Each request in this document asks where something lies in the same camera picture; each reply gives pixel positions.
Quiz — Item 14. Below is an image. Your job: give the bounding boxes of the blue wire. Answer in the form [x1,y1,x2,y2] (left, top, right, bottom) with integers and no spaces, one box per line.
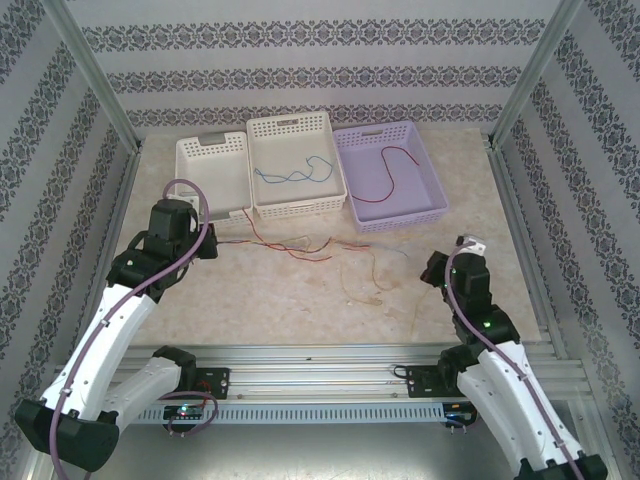
[253,155,334,186]
[367,243,410,258]

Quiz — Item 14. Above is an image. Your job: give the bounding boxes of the red wire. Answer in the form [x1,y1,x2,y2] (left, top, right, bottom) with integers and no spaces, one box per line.
[304,235,374,253]
[354,145,421,204]

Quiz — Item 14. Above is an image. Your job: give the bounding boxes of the small white perforated basket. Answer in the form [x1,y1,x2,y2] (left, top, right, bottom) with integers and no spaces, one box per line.
[173,130,254,225]

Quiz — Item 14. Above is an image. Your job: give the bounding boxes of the purple perforated basket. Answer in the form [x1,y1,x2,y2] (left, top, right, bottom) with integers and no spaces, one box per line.
[331,121,450,236]

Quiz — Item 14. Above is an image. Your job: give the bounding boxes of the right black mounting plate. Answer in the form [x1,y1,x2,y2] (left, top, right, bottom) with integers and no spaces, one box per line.
[405,363,464,400]

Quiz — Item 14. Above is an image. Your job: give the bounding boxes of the black mounting plate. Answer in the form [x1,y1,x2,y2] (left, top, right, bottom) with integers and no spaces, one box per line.
[405,363,464,400]
[139,367,231,401]

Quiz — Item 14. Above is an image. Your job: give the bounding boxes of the large white perforated basket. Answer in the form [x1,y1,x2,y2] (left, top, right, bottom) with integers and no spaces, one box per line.
[244,110,349,221]

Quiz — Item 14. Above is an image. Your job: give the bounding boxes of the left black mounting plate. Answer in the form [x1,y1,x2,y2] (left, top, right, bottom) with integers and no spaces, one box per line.
[139,367,231,401]

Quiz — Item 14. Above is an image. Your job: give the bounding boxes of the left small circuit board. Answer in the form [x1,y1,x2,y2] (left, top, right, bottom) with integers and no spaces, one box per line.
[163,405,209,420]

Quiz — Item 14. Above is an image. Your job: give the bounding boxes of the grey metal panel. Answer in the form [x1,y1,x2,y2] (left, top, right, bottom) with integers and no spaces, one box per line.
[29,399,619,480]

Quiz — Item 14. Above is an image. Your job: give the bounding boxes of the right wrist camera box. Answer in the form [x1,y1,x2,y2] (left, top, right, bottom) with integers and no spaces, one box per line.
[455,233,487,256]

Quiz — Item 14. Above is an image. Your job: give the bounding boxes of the left aluminium side rail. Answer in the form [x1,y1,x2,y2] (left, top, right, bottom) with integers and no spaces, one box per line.
[67,142,146,364]

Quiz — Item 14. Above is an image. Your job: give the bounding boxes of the aluminium side rail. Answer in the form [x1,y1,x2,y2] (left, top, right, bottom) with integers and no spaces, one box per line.
[484,134,574,361]
[67,142,146,364]

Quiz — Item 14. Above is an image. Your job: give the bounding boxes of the right aluminium side rail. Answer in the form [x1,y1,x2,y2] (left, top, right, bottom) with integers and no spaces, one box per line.
[484,134,574,361]

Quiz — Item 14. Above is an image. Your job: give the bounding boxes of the left aluminium frame post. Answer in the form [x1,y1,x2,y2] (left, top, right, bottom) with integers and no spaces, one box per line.
[42,0,144,154]

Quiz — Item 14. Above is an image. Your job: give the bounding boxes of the aluminium frame post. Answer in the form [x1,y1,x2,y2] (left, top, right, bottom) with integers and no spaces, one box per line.
[492,0,586,147]
[42,0,144,154]

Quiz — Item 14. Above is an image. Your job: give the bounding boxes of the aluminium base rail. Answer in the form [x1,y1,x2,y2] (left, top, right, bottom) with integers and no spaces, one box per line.
[47,342,594,401]

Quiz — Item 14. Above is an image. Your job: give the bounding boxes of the slotted grey cable duct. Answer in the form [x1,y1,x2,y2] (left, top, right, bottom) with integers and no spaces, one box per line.
[67,402,446,426]

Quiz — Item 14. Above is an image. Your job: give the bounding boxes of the right aluminium frame post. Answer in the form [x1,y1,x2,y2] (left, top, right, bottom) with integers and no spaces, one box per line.
[492,0,586,147]

